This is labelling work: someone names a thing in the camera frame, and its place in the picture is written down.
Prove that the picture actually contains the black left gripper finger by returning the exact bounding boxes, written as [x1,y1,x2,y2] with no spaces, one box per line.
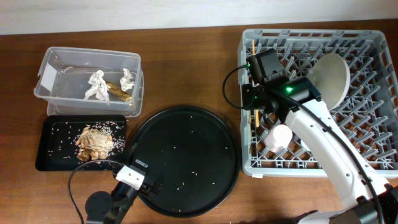
[123,143,137,165]
[154,169,165,195]

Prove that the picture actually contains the food scraps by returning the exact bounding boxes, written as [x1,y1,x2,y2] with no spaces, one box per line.
[46,121,125,165]

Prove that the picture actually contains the pink plastic cup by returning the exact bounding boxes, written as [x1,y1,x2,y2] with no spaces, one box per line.
[264,124,293,154]

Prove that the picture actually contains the white napkin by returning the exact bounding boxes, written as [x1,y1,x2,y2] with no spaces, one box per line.
[120,68,135,91]
[84,70,109,101]

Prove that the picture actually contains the white round plate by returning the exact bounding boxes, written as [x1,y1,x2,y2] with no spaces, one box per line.
[307,54,350,110]

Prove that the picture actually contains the blue plastic cup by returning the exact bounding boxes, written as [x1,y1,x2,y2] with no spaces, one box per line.
[300,140,310,152]

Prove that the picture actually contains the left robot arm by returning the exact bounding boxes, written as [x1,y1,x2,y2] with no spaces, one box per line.
[85,144,162,223]

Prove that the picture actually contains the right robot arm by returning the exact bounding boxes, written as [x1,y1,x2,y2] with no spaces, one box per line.
[242,49,397,223]

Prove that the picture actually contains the grey dishwasher rack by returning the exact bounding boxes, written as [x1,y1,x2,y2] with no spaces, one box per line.
[238,29,397,179]

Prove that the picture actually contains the round black tray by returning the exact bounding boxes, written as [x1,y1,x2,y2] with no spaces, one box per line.
[131,106,240,218]

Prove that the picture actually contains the black rectangular tray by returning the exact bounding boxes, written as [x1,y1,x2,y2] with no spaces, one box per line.
[35,114,127,171]

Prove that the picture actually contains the clear plastic bin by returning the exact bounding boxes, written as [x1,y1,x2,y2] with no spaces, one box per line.
[34,47,144,118]

